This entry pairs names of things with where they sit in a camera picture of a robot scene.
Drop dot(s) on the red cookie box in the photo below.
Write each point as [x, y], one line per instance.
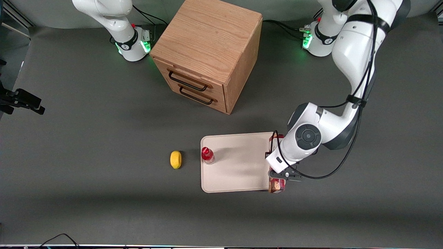
[277, 186]

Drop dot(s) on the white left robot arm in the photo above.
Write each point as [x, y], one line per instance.
[360, 45]

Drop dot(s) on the white rectangular tray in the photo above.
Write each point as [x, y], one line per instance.
[238, 162]

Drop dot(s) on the red plastic bottle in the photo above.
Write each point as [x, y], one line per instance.
[207, 155]

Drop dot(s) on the yellow lemon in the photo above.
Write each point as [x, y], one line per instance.
[175, 159]

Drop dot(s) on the wooden two-drawer cabinet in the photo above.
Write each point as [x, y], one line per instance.
[207, 41]

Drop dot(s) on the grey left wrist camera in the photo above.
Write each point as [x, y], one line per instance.
[297, 177]

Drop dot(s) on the black clamp mount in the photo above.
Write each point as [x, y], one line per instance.
[24, 100]

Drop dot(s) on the aluminium frame rail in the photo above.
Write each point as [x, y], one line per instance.
[17, 15]

